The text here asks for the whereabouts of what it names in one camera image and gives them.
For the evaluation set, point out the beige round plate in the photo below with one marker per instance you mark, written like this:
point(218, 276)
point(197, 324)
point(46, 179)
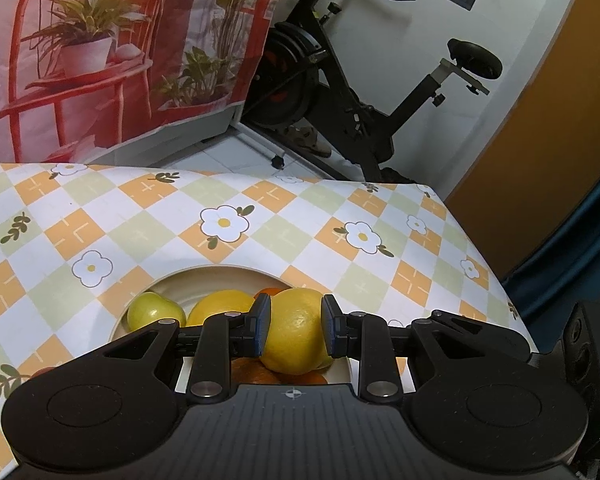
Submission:
point(188, 286)

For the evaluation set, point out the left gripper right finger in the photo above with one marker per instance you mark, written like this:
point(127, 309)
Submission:
point(365, 338)

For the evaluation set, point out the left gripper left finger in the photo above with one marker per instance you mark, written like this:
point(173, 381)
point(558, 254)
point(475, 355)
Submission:
point(223, 337)

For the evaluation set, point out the dark red apple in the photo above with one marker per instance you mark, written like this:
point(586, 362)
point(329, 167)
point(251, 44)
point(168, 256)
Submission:
point(42, 371)

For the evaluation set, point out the orange wooden door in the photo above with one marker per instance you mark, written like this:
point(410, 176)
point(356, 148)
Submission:
point(545, 157)

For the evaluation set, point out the large yellow lemon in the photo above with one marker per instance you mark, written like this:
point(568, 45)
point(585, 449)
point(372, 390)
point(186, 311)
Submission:
point(295, 344)

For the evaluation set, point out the checkered floral tablecloth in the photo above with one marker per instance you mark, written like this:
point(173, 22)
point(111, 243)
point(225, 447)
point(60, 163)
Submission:
point(78, 242)

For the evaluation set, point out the pink printed backdrop cloth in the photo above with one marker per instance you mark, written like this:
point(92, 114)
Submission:
point(83, 75)

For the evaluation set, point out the green tomato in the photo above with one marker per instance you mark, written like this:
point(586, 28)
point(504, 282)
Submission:
point(149, 307)

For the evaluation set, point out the mandarin orange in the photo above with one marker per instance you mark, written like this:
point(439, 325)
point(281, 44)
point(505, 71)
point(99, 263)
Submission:
point(270, 291)
point(253, 372)

